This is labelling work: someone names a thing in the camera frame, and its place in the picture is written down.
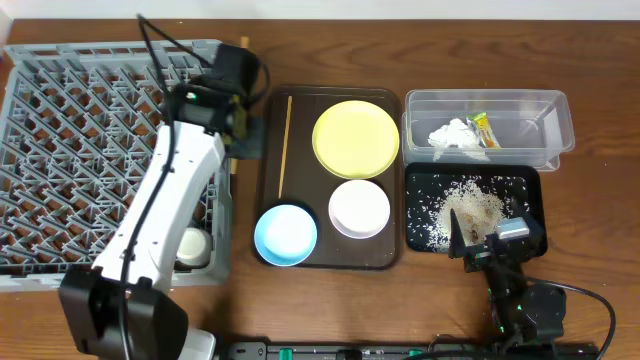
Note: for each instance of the white cup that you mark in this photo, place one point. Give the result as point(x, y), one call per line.
point(195, 248)

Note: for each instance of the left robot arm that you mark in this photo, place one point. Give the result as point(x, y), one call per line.
point(121, 308)

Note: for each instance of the light blue bowl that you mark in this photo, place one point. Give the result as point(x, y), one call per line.
point(285, 235)

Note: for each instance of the white tissue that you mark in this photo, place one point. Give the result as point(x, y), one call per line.
point(456, 134)

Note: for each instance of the dark brown serving tray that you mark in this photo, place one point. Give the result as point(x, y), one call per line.
point(309, 185)

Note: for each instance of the grey dishwasher rack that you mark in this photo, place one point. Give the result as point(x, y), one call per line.
point(79, 124)

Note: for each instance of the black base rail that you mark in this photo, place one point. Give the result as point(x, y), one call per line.
point(257, 350)

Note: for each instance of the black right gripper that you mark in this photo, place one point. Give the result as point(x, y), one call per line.
point(482, 255)

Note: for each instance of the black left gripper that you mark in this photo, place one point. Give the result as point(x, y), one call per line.
point(245, 145)

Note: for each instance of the black waste tray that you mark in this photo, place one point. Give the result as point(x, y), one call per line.
point(529, 174)

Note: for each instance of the spilled rice pile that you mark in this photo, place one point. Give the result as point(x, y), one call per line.
point(480, 202)

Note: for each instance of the white bowl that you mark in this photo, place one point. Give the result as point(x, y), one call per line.
point(359, 209)

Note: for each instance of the yellow plate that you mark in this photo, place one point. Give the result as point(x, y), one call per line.
point(355, 139)

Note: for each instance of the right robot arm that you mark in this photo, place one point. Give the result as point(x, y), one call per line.
point(526, 313)

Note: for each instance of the green snack wrapper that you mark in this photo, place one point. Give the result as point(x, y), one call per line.
point(480, 124)

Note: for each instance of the clear plastic bin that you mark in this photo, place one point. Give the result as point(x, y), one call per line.
point(532, 127)

